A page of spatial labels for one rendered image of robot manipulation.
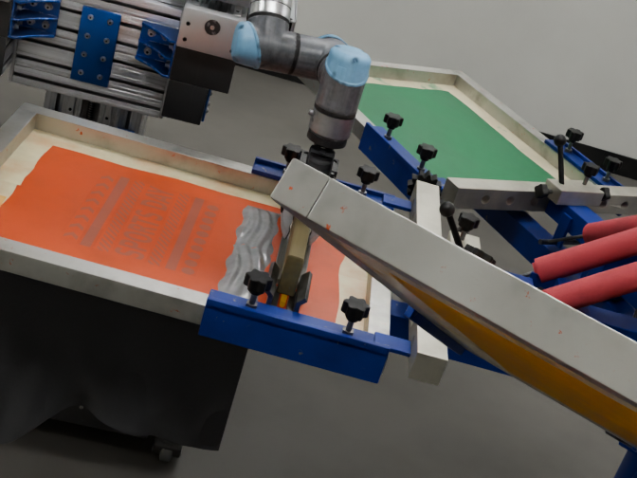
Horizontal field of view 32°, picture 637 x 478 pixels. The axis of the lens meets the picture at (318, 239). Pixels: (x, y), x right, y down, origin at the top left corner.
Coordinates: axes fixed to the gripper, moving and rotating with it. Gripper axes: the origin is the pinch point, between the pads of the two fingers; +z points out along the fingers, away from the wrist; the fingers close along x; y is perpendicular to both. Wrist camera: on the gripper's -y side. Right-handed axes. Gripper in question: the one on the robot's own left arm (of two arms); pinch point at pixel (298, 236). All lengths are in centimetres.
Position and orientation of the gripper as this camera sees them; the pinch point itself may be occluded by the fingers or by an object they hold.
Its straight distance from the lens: 201.5
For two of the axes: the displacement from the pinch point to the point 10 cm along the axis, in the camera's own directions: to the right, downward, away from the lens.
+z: -2.6, 8.6, 4.3
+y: 0.7, -4.3, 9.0
